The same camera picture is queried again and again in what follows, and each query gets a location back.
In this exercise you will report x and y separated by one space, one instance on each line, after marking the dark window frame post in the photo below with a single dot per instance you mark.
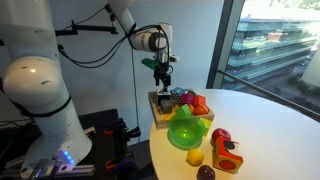
223 43

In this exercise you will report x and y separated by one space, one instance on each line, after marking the yellow toy banana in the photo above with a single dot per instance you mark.
170 117

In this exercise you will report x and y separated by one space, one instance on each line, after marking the grey toy cube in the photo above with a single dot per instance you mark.
166 106

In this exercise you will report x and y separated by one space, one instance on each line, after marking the lime green toy block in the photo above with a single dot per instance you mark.
207 124

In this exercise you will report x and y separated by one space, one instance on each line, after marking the wooden toy tray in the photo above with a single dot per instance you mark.
160 120

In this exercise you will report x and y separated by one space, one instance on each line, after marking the dark purple toy plum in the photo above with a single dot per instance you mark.
205 173

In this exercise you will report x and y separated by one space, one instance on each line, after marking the magenta toy cube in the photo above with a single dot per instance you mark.
187 98

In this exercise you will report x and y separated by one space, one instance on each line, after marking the small orange toy fruit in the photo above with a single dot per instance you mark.
191 107

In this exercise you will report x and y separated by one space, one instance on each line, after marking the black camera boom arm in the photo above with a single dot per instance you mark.
90 28

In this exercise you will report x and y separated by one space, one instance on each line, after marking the black white dotted cube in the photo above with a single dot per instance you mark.
175 97

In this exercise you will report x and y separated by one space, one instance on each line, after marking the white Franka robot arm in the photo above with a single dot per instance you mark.
33 83

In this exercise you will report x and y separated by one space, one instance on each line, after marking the black robot mounting stand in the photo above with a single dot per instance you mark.
96 150

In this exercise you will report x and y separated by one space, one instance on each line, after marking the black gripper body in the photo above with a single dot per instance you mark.
163 73

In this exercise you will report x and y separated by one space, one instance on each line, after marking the grey window railing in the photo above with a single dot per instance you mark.
266 95

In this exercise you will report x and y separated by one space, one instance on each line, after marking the green toy cube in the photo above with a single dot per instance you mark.
183 111

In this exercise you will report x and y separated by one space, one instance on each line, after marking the orange number six cube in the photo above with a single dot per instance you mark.
226 160

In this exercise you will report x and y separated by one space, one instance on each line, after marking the yellow toy lemon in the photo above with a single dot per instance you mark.
195 156

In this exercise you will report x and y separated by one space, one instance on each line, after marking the black orange bar clamp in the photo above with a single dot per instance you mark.
116 133
118 161

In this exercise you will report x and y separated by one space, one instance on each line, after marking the red toy apple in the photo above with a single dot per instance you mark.
220 134

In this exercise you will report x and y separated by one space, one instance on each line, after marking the red toy cube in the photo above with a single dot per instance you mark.
199 100

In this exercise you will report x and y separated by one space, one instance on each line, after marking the large orange toy fruit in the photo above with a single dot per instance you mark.
201 110

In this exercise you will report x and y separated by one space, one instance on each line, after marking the blue number cube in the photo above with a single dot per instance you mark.
179 90

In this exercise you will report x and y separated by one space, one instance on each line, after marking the green plastic bowl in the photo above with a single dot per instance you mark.
185 133

